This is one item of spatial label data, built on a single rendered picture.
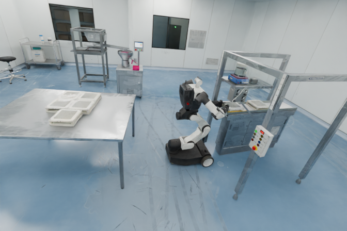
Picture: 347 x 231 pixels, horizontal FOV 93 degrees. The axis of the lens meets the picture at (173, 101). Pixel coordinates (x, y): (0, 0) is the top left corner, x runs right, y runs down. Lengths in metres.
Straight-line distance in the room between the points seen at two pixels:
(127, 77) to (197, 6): 4.15
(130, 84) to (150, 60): 2.91
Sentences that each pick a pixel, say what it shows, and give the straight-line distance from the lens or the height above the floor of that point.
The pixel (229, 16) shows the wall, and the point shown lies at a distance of 7.65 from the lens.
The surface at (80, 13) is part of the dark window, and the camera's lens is 7.06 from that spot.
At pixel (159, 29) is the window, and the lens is 6.85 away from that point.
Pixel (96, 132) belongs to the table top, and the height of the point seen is 0.82.
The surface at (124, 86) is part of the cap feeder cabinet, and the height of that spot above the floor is 0.33.
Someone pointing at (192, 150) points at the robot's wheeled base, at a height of 0.17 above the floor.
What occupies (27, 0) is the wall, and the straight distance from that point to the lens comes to 7.58.
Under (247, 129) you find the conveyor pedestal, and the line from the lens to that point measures 2.97.
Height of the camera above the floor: 1.99
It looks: 27 degrees down
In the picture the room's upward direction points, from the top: 7 degrees clockwise
